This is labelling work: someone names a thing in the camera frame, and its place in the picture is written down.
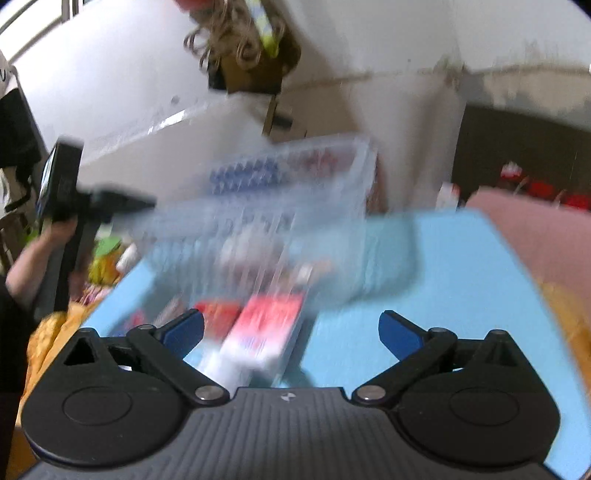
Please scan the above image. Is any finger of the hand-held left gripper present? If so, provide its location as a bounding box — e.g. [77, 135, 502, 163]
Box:
[115, 188, 158, 216]

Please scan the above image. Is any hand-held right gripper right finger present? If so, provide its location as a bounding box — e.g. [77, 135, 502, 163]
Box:
[352, 310, 532, 408]

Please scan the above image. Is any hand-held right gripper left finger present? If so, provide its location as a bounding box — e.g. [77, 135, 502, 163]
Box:
[62, 308, 230, 408]

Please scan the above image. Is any clear plastic basket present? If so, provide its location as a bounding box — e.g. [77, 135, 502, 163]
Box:
[131, 133, 382, 391]

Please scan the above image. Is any person's left hand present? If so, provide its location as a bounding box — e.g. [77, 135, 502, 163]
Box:
[7, 220, 78, 320]

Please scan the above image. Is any red packet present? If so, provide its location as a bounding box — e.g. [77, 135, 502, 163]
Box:
[193, 300, 243, 340]

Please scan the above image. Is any dark hanging cloth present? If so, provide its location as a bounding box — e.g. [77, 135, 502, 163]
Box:
[0, 51, 49, 227]

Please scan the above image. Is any red and white box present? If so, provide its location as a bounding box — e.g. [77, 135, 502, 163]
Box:
[218, 294, 306, 372]

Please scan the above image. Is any orange cloth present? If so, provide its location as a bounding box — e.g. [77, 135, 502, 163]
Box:
[538, 281, 591, 374]

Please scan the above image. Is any pink blanket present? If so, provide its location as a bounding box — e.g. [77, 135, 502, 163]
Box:
[465, 187, 591, 301]

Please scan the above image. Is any red cloth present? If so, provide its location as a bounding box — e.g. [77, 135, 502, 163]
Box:
[499, 161, 591, 209]

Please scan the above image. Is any dark wooden cabinet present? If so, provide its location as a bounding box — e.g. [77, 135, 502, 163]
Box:
[451, 104, 591, 209]

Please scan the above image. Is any brown bag with rope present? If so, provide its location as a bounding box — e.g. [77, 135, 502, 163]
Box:
[184, 0, 303, 136]

